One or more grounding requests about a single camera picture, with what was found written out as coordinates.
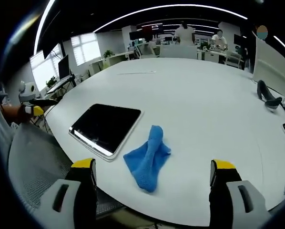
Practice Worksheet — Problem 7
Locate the window with white blinds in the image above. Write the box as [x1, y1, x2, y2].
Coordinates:
[70, 32, 102, 67]
[29, 43, 65, 92]

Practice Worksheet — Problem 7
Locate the thin white cable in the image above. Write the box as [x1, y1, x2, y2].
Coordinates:
[118, 70, 157, 75]

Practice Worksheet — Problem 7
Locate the curved ceiling light strip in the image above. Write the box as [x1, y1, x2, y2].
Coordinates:
[92, 4, 248, 33]
[33, 0, 56, 55]

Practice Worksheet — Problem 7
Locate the black computer monitor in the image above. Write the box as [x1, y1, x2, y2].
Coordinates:
[58, 54, 71, 80]

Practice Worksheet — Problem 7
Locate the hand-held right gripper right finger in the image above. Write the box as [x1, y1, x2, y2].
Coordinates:
[209, 159, 272, 229]

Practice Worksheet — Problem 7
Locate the white partition board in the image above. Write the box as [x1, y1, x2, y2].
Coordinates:
[252, 37, 285, 96]

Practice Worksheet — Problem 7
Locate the grey mesh office chair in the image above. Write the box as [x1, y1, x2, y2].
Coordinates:
[8, 123, 124, 219]

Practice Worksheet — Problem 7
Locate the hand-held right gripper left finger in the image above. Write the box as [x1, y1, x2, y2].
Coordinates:
[34, 157, 97, 229]

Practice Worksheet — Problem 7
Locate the black tablet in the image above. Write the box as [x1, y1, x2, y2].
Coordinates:
[68, 103, 145, 163]

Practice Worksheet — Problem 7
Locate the blue cleaning cloth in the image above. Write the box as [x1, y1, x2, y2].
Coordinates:
[122, 125, 172, 194]

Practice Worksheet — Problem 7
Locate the white side desk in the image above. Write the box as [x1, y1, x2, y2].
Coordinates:
[89, 51, 136, 74]

